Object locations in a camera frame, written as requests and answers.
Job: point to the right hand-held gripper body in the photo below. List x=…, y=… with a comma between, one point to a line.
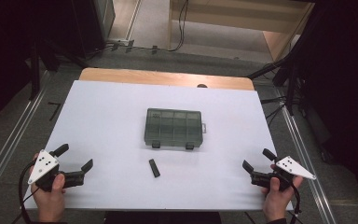
x=292, y=166

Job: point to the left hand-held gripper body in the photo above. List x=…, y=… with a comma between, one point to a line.
x=43, y=165

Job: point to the black usb stick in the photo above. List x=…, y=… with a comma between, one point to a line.
x=154, y=168

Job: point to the grey transparent compartment box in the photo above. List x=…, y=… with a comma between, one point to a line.
x=174, y=127

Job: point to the person's left hand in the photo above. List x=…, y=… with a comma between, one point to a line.
x=48, y=200

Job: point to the person's right hand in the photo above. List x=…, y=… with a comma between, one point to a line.
x=276, y=199

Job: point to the white board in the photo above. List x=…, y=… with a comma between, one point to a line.
x=105, y=124

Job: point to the black metal stand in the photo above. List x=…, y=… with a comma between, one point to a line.
x=34, y=71
x=292, y=81

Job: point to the person's dark clothing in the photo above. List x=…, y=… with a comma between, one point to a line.
x=161, y=218

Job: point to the dark curtain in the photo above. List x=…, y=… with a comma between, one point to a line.
x=348, y=93
x=3, y=46

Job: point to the wooden table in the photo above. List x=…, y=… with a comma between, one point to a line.
x=167, y=77

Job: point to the power strip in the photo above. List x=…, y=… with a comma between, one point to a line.
x=121, y=41

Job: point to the dark cabinet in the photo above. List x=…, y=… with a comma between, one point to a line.
x=90, y=25

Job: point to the light wooden desk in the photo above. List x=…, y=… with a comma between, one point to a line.
x=230, y=14

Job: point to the metal floor rail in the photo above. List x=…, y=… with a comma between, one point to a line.
x=307, y=161
x=9, y=146

